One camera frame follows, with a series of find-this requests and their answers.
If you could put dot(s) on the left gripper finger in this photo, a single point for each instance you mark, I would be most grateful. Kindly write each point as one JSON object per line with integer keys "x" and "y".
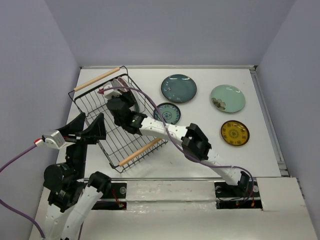
{"x": 95, "y": 132}
{"x": 74, "y": 126}

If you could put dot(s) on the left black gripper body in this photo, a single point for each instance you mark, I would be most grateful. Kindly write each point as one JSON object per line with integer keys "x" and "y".
{"x": 72, "y": 138}

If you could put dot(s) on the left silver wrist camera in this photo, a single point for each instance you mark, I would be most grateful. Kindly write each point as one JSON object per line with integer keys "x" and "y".
{"x": 54, "y": 140}

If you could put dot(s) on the black wire dish rack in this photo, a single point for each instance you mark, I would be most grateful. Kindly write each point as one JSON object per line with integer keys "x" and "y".
{"x": 119, "y": 144}

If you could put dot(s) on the dark teal speckled plate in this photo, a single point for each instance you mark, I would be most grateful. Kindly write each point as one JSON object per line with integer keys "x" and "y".
{"x": 178, "y": 88}

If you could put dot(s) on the light green flower plate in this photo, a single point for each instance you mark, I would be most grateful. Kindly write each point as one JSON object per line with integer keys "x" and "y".
{"x": 228, "y": 98}

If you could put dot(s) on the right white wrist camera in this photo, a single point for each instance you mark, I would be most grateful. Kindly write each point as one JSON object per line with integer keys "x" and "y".
{"x": 109, "y": 92}

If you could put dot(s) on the white orange sunburst plate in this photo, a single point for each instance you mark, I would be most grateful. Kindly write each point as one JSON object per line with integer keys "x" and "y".
{"x": 115, "y": 83}

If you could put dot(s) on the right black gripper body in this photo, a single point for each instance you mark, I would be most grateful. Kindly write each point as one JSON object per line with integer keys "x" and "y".
{"x": 125, "y": 98}

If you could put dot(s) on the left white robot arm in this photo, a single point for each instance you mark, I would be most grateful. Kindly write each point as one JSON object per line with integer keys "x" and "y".
{"x": 70, "y": 199}

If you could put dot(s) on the red and teal floral plate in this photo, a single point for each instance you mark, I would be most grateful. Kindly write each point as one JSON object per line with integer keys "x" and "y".
{"x": 136, "y": 107}

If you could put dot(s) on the small yellow patterned dish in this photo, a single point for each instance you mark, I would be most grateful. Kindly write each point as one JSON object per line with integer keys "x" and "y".
{"x": 235, "y": 133}

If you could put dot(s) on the small blue patterned dish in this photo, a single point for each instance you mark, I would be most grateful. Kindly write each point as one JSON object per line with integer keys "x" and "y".
{"x": 169, "y": 112}

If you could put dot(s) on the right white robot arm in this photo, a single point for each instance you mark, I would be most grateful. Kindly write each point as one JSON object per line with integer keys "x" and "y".
{"x": 189, "y": 139}

